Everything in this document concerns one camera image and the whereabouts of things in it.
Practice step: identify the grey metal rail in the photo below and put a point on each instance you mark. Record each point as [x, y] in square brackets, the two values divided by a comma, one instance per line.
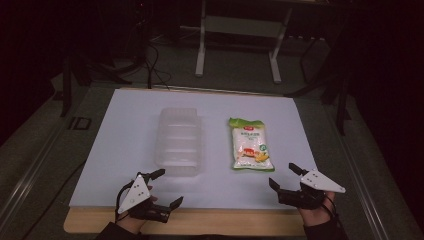
[363, 186]
[23, 186]

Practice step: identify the wooden table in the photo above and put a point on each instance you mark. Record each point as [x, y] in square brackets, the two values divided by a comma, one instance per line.
[216, 221]

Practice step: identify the person's left hand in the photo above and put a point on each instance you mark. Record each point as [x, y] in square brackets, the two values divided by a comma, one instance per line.
[133, 226]

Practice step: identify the person's right hand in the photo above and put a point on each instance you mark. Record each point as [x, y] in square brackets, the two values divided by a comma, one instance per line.
[318, 216]

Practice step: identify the black metal stand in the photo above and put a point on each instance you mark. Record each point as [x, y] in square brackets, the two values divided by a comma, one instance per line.
[66, 86]
[340, 106]

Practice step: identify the clear plastic container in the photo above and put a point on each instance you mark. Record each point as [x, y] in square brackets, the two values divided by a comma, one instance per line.
[178, 143]

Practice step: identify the white table mat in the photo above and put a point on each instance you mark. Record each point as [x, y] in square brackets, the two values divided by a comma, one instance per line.
[116, 150]

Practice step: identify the white metal stand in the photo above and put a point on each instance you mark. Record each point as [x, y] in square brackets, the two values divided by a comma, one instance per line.
[200, 50]

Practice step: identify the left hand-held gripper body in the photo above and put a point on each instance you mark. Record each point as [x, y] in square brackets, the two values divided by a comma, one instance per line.
[135, 195]

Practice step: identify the black rectangular floor bracket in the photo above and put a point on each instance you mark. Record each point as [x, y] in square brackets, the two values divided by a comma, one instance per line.
[80, 123]

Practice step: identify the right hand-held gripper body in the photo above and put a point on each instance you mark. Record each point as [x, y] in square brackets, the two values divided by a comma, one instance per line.
[318, 181]

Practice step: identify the white and green food packet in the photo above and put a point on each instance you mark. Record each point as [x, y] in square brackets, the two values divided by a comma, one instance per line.
[250, 146]

